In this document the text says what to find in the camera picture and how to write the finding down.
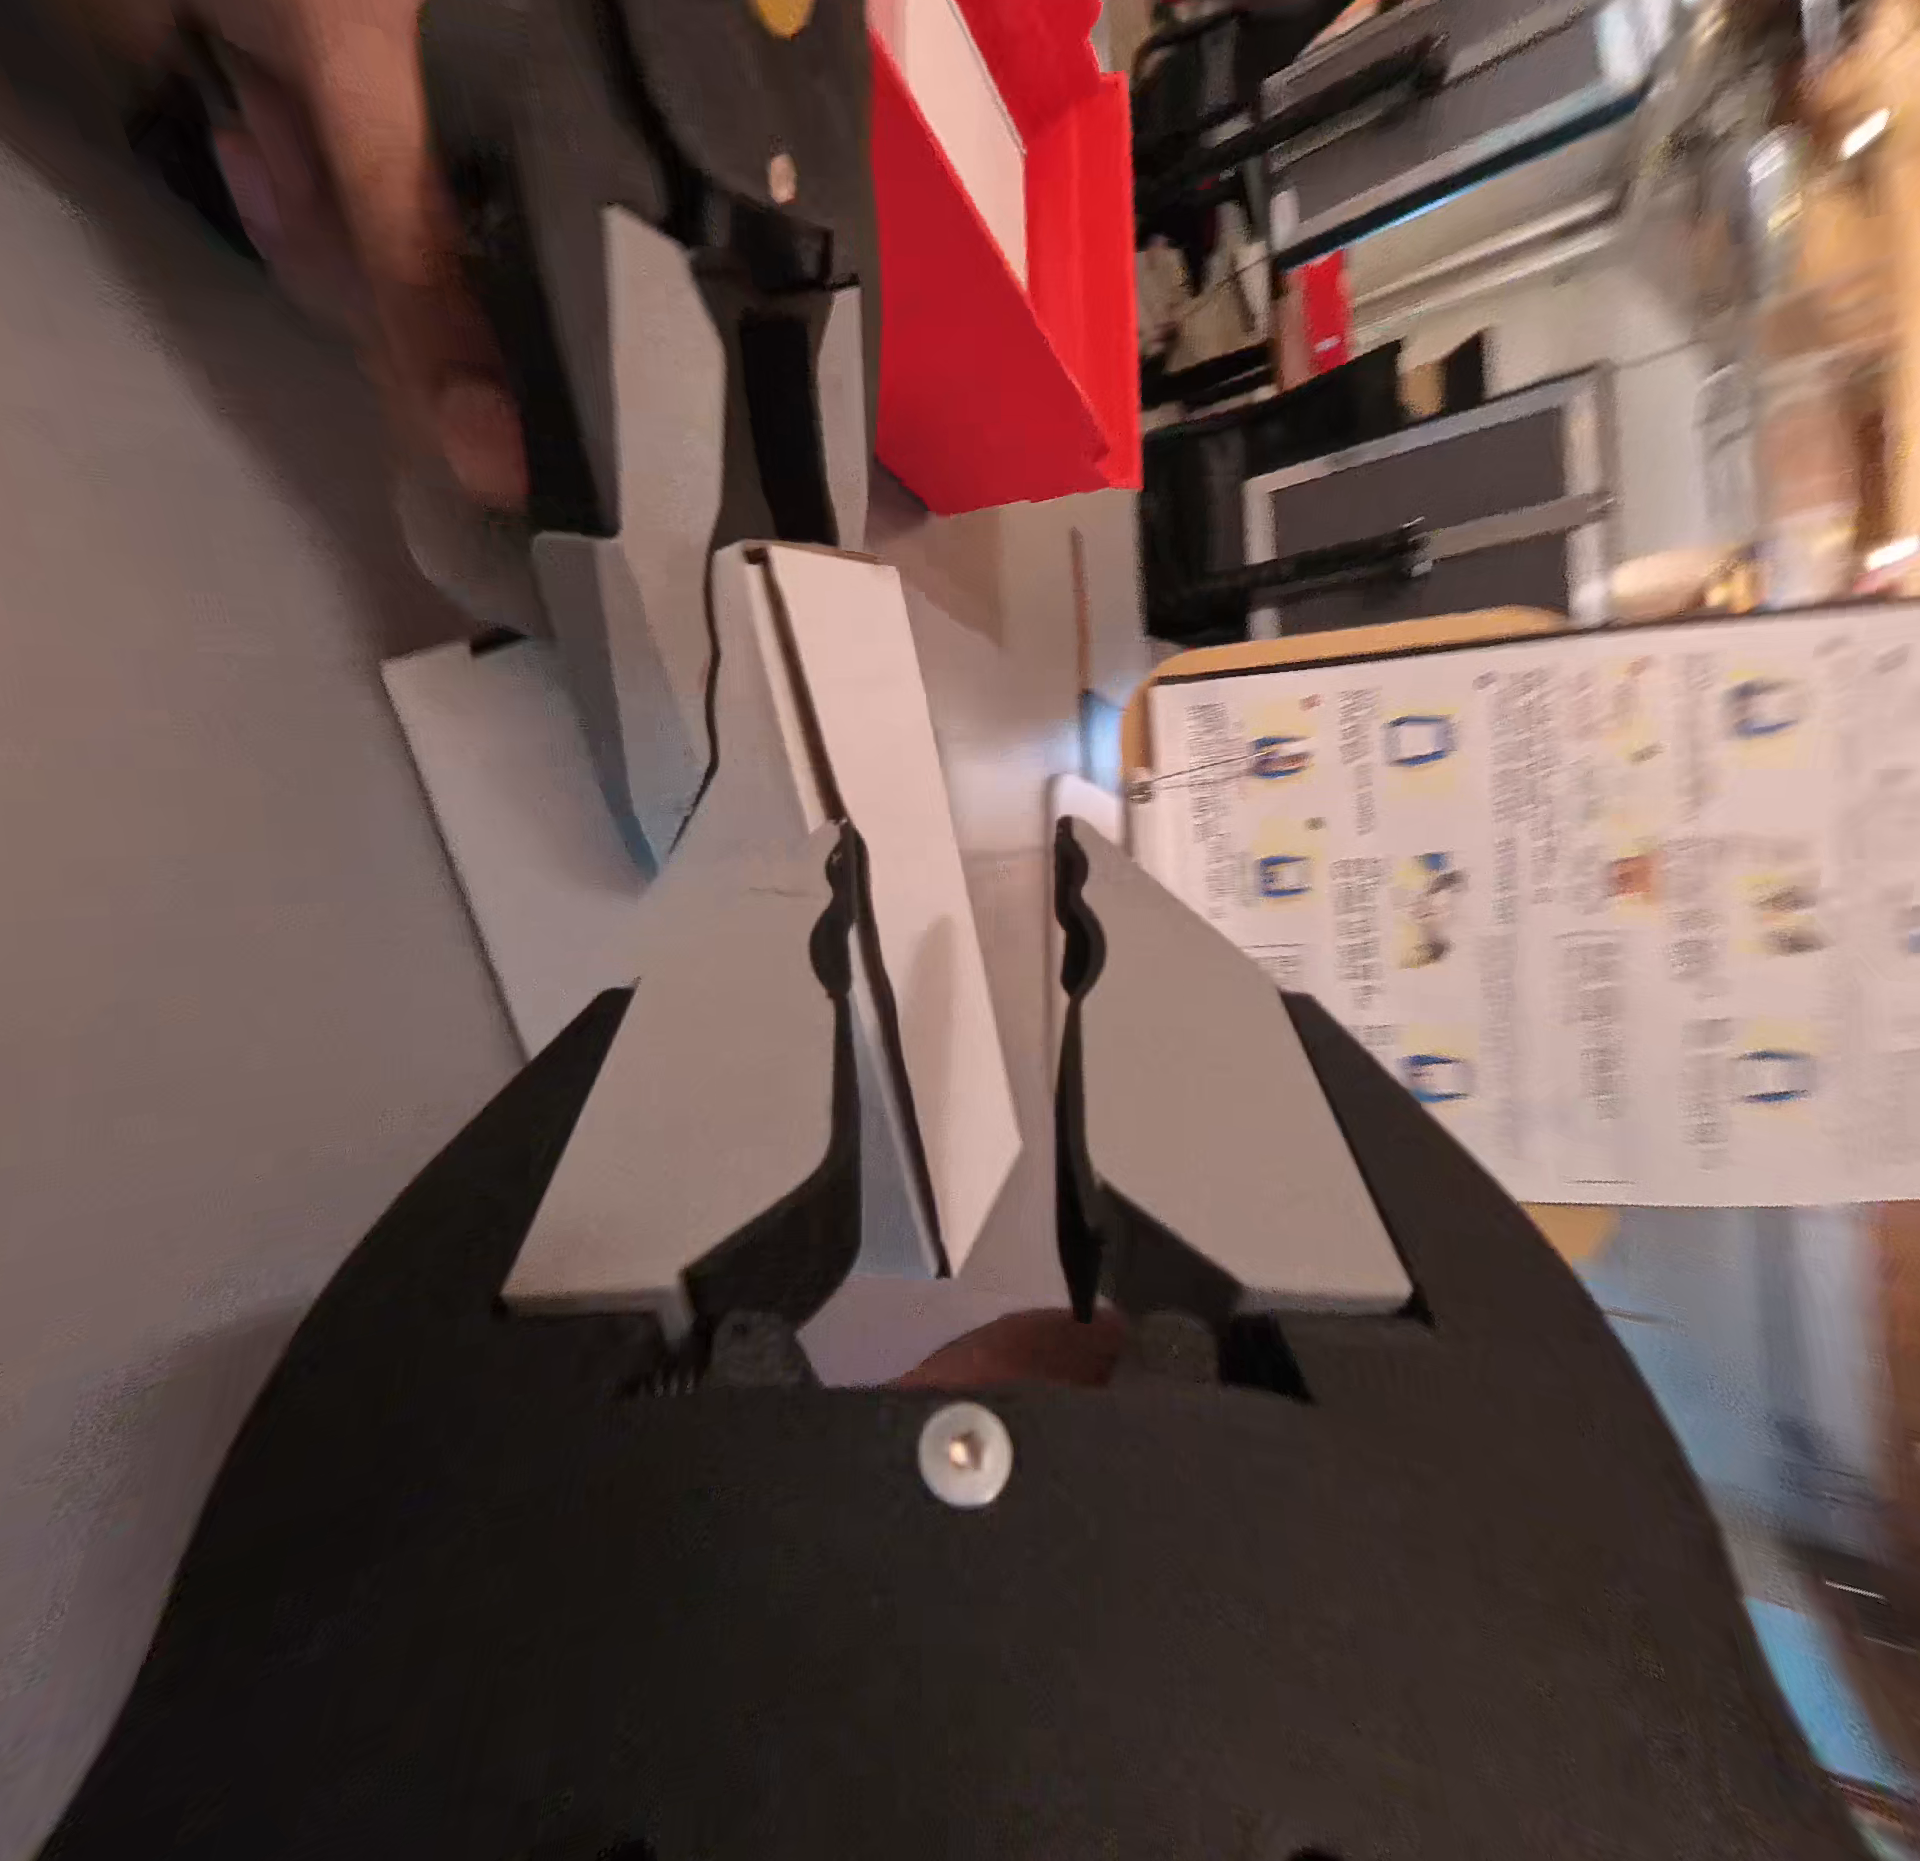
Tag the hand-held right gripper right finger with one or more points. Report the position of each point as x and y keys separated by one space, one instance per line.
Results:
x=1230 y=1141

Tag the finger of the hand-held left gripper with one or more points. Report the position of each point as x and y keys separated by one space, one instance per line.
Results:
x=661 y=465
x=853 y=405

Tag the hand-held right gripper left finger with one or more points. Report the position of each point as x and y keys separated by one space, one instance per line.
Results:
x=675 y=1141

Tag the red plastic bin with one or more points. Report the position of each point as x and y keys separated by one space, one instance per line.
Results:
x=976 y=392

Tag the white cardboard box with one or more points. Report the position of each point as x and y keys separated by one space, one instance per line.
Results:
x=886 y=723
x=962 y=108

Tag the person's left hand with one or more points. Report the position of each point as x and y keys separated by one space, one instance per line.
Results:
x=346 y=166

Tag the printed instruction sheet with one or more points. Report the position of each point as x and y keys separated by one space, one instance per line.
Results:
x=1575 y=918

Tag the instruction sheet on stand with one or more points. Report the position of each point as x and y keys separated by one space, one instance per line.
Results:
x=1322 y=650

